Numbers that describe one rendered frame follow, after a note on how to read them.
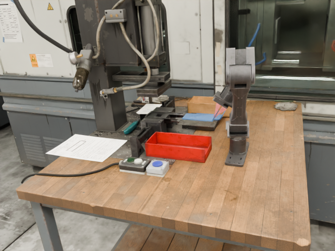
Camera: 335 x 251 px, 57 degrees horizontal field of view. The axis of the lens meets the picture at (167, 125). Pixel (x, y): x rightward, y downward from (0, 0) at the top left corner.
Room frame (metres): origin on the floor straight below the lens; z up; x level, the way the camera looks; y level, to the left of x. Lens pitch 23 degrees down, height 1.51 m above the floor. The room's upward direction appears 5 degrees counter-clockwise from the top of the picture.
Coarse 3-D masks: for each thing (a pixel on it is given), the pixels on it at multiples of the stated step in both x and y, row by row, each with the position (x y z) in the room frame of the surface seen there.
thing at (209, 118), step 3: (186, 114) 1.35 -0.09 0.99; (189, 114) 1.35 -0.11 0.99; (192, 114) 1.35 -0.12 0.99; (195, 114) 1.35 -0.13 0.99; (198, 114) 1.34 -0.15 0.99; (216, 114) 1.26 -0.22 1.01; (183, 117) 1.32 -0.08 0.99; (186, 117) 1.31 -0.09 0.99; (189, 117) 1.31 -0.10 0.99; (192, 117) 1.31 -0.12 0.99; (198, 117) 1.30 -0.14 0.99; (201, 117) 1.30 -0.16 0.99; (204, 117) 1.30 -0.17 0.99; (207, 117) 1.30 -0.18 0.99; (210, 117) 1.30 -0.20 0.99; (213, 117) 1.29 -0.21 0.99; (207, 120) 1.26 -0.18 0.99; (210, 120) 1.26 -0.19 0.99
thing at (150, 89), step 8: (120, 72) 1.50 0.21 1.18; (128, 72) 1.49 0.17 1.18; (136, 72) 1.47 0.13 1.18; (144, 72) 1.46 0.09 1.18; (152, 72) 1.39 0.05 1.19; (160, 72) 1.42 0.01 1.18; (168, 72) 1.41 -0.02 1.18; (120, 80) 1.42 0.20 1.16; (128, 80) 1.41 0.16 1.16; (136, 80) 1.39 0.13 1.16; (144, 80) 1.38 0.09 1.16; (152, 80) 1.36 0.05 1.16; (160, 80) 1.35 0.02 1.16; (168, 80) 1.42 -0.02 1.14; (144, 88) 1.32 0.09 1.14; (152, 88) 1.31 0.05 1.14; (160, 88) 1.32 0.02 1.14; (168, 88) 1.41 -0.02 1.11; (144, 96) 1.31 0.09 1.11; (152, 96) 1.29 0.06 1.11
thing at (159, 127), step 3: (174, 111) 1.47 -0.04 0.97; (168, 117) 1.39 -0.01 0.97; (171, 117) 1.42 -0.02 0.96; (141, 126) 1.33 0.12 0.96; (144, 126) 1.32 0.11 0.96; (153, 126) 1.30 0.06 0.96; (156, 126) 1.30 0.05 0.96; (159, 126) 1.29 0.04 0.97; (162, 126) 1.30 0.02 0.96; (165, 126) 1.34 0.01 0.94; (168, 126) 1.42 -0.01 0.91; (171, 126) 1.41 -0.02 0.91; (153, 129) 1.30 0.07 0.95; (156, 129) 1.30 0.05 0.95; (159, 129) 1.29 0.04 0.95; (162, 129) 1.30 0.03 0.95; (165, 129) 1.33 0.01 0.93; (153, 132) 1.30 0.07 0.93; (150, 135) 1.31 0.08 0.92
